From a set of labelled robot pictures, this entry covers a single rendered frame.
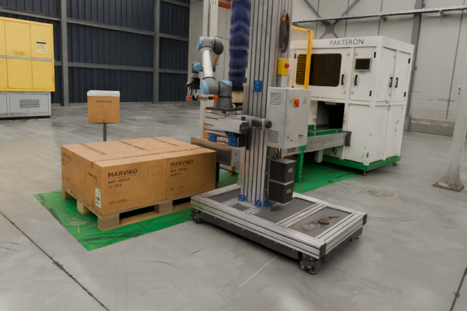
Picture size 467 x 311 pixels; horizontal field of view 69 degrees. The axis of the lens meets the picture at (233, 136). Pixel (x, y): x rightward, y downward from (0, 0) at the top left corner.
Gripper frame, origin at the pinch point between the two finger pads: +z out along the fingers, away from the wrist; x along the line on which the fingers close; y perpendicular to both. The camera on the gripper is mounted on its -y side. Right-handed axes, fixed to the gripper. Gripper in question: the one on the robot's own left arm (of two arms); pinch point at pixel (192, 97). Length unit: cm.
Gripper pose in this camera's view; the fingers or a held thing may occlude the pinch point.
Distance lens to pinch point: 350.6
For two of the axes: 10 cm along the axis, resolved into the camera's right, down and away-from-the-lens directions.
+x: -6.7, -1.6, 7.3
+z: -0.5, 9.9, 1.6
